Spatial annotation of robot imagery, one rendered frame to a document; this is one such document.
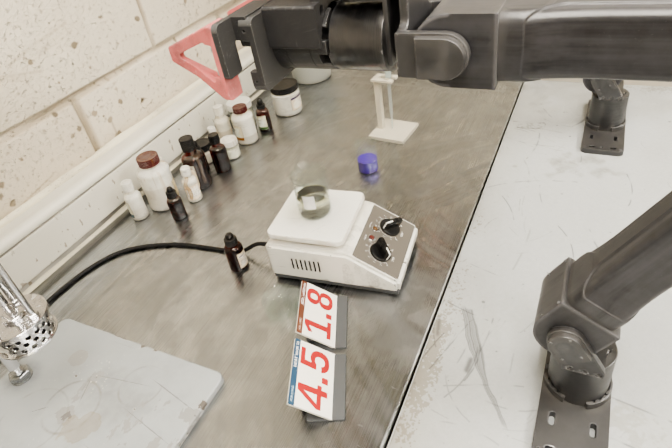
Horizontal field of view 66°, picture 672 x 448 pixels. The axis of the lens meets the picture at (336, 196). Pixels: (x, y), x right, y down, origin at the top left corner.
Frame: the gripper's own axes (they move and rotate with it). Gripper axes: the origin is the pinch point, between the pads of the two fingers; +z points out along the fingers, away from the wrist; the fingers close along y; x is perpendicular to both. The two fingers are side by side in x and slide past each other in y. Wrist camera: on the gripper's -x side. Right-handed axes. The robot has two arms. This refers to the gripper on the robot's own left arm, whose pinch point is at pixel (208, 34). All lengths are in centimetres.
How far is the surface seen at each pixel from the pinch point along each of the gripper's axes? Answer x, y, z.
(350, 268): 35.7, -5.9, -7.7
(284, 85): 33, -55, 30
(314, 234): 31.5, -6.9, -2.2
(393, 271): 36.9, -8.1, -13.2
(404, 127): 39, -52, 0
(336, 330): 39.9, 1.7, -8.3
